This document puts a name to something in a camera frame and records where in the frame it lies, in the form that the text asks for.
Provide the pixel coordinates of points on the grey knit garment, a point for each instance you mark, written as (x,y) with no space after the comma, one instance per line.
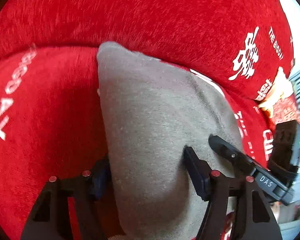
(152,117)

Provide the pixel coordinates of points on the red printed sofa cover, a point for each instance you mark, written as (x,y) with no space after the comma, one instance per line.
(115,12)

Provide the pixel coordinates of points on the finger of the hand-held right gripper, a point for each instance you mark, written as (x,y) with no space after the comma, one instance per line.
(231,155)

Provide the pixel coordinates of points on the red gold printed bag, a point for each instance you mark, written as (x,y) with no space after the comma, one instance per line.
(285,107)

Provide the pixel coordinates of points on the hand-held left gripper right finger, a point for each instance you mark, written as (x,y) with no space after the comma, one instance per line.
(197,175)

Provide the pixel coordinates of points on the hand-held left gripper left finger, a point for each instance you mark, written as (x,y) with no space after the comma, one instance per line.
(101,180)

